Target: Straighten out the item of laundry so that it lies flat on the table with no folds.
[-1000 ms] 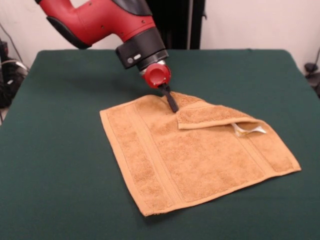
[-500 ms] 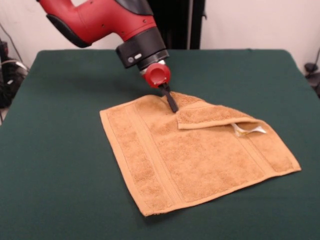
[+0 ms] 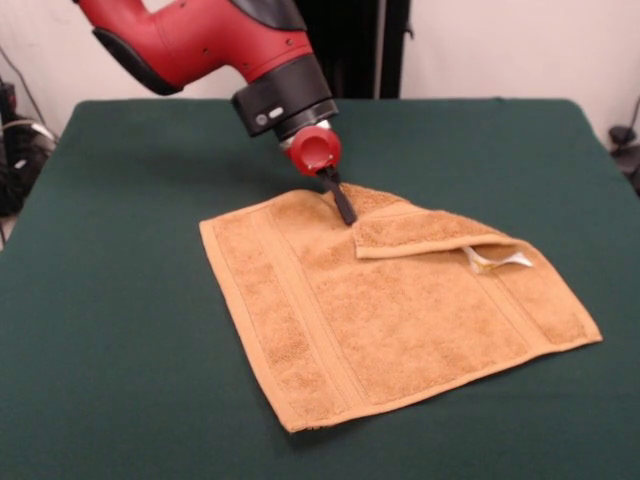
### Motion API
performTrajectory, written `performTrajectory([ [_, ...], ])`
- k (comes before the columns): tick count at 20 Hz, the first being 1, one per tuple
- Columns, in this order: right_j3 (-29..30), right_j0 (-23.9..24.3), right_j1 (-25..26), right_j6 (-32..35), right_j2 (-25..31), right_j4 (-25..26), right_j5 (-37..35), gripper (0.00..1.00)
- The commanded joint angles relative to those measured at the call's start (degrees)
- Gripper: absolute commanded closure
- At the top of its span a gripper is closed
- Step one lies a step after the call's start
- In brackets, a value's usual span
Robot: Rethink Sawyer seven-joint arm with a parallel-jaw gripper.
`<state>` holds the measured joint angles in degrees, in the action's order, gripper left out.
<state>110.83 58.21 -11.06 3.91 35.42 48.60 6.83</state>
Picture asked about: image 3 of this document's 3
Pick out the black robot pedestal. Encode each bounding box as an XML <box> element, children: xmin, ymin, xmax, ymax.
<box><xmin>294</xmin><ymin>0</ymin><xmax>416</xmax><ymax>100</ymax></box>

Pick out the dark green table cloth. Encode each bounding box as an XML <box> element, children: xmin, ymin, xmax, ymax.
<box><xmin>0</xmin><ymin>97</ymin><xmax>640</xmax><ymax>480</ymax></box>

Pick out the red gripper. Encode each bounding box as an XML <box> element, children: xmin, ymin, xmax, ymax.
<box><xmin>288</xmin><ymin>125</ymin><xmax>359</xmax><ymax>227</ymax></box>

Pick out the orange terry towel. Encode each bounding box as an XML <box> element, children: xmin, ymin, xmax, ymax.
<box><xmin>198</xmin><ymin>182</ymin><xmax>604</xmax><ymax>434</ymax></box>

